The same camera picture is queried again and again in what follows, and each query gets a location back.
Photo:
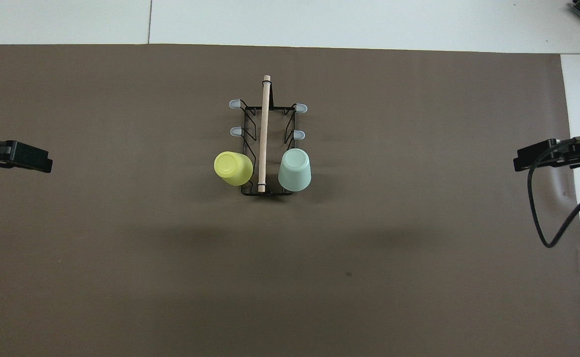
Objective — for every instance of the yellow plastic cup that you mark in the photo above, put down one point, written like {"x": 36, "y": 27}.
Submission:
{"x": 233, "y": 167}

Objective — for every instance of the brown table mat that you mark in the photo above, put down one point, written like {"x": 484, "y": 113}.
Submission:
{"x": 121, "y": 258}

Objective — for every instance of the pale green plastic cup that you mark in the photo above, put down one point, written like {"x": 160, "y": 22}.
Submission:
{"x": 295, "y": 171}

